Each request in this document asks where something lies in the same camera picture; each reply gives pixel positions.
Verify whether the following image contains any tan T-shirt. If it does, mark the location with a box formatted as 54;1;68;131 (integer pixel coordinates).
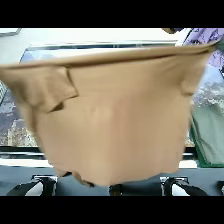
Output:
0;42;218;188

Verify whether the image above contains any green garment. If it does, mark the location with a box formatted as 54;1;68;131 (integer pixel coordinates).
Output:
189;103;224;168

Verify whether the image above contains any purple patterned garment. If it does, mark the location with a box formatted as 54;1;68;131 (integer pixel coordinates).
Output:
183;27;224;72

